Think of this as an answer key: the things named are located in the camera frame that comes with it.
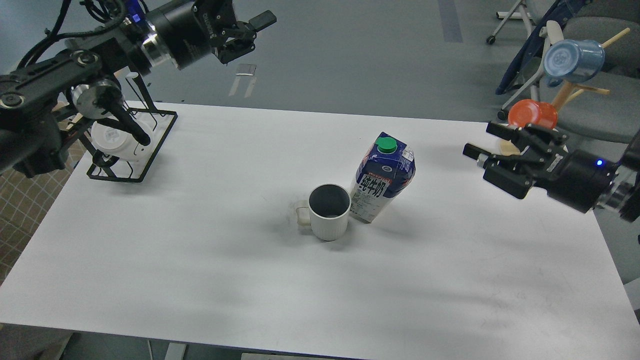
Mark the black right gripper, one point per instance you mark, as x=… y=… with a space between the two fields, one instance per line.
x=574 y=178

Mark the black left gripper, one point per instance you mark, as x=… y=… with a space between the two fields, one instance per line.
x=184 y=31

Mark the blue white milk carton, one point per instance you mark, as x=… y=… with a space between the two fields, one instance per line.
x=384 y=172

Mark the white ribbed mug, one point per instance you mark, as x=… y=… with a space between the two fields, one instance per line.
x=326 y=211

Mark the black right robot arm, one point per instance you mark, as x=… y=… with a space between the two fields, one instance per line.
x=623 y=196

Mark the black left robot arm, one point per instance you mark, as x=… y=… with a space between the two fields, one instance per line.
x=67 y=81

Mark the orange plastic cup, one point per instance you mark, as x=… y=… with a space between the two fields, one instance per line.
x=532 y=112

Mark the blue plastic cup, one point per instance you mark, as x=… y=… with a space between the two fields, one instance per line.
x=574 y=61

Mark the white cup on rack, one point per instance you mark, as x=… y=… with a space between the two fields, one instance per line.
x=122 y=144

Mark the wooden mug tree stand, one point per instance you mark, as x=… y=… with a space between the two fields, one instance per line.
x=562 y=92

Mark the grey office chair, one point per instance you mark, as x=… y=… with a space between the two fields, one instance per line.
x=613 y=117

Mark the white chair base with casters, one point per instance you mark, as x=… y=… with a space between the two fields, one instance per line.
x=518 y=11

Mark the beige checkered cloth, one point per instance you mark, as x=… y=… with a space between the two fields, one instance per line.
x=24 y=202

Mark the black wire cup rack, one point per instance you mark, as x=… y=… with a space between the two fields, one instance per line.
x=120 y=126

